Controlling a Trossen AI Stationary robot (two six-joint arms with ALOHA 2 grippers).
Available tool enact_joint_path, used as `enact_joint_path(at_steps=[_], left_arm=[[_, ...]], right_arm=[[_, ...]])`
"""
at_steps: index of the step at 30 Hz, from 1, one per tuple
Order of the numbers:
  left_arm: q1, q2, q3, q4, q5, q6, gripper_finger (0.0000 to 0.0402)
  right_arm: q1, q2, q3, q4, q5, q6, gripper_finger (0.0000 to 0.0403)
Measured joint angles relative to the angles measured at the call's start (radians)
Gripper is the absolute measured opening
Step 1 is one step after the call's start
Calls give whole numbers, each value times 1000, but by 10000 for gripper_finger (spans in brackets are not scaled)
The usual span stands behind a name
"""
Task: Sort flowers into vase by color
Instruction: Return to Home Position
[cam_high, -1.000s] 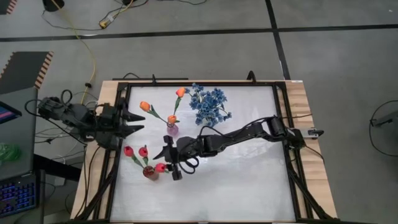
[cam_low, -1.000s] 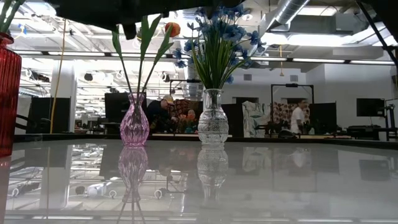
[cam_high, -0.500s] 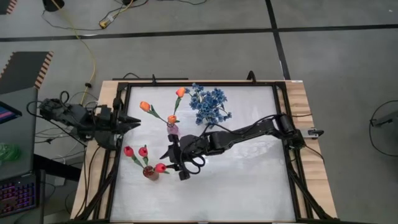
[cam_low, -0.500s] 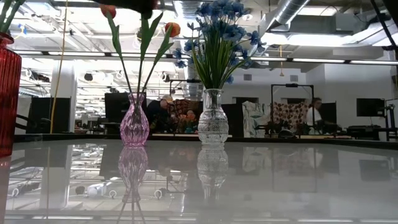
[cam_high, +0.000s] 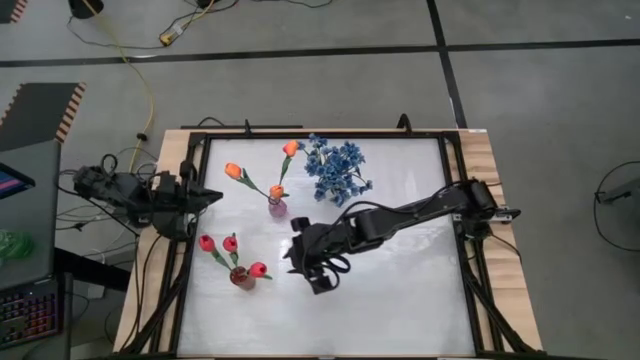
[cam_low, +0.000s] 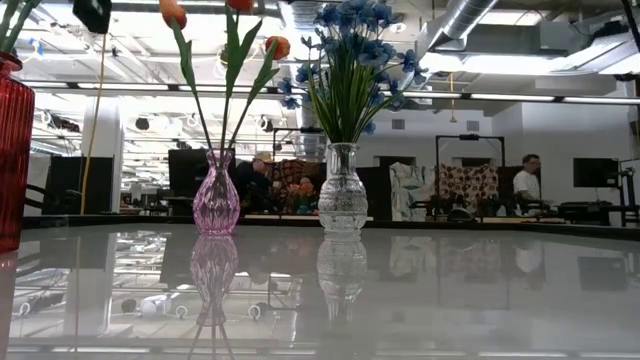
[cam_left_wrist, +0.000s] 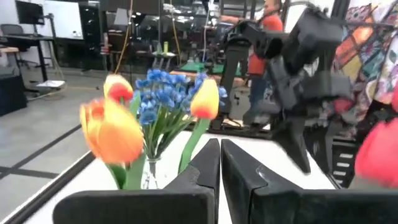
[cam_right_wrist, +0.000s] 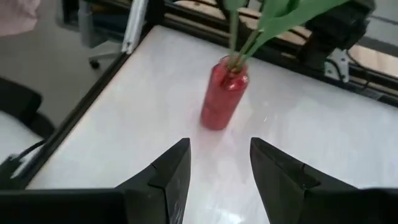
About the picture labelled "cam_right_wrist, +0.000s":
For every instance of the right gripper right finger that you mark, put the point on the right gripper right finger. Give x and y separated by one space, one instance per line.
280 186

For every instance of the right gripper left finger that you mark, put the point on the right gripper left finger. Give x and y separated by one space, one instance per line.
168 186

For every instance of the red artificial tulip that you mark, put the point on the red artificial tulip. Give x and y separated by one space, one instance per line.
234 34
280 21

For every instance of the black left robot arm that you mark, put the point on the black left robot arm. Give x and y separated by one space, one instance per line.
335 28

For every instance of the red ribbed glass vase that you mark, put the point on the red ribbed glass vase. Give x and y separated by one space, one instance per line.
222 99

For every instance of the silver aluminium profile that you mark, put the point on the silver aluminium profile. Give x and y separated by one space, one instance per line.
135 25

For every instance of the grey chair base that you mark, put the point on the grey chair base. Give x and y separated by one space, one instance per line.
93 31

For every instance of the pale pink fabric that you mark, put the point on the pale pink fabric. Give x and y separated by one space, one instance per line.
15 14

